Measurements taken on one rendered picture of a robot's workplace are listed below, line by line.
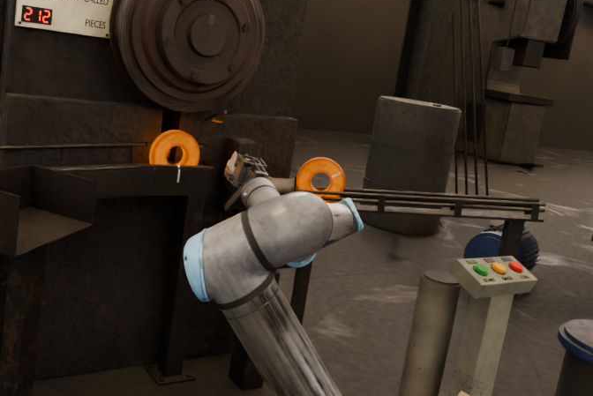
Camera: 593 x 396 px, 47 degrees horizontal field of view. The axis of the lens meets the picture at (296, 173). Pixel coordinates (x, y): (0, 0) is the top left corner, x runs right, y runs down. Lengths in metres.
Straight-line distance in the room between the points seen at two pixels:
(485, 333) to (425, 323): 0.18
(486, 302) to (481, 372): 0.21
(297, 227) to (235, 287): 0.15
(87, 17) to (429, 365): 1.43
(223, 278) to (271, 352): 0.16
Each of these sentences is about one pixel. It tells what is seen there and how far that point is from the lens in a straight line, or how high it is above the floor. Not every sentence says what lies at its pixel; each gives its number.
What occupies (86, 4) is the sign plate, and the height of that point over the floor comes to 1.15.
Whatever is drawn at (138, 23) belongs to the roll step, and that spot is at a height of 1.12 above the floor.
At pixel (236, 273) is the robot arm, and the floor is 0.73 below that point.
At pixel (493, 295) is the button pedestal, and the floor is 0.54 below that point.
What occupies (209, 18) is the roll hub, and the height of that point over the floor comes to 1.16.
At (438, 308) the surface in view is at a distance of 2.07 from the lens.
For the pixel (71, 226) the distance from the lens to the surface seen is 1.77.
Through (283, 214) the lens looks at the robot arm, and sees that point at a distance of 1.15.
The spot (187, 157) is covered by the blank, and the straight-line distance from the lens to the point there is 2.14.
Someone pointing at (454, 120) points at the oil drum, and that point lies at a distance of 4.70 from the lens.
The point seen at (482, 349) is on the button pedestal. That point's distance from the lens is 2.03.
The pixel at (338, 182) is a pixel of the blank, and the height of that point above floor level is 0.72.
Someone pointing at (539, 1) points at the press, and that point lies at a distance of 9.78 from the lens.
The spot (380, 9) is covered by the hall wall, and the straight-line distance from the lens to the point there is 10.39.
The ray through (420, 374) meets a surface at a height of 0.23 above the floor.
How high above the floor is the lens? 1.12
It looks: 10 degrees down
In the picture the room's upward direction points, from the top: 9 degrees clockwise
